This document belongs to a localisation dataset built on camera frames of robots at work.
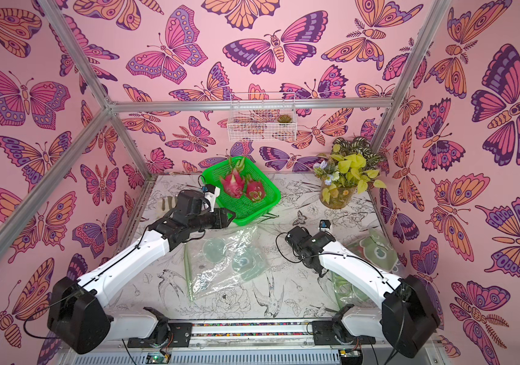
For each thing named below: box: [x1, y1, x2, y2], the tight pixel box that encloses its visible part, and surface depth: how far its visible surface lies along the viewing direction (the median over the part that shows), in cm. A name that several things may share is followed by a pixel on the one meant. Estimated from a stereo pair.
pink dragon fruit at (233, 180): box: [221, 156, 245, 199], surface depth 108 cm
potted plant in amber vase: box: [313, 136, 387, 210], surface depth 96 cm
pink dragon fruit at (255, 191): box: [246, 179, 266, 203], surface depth 105 cm
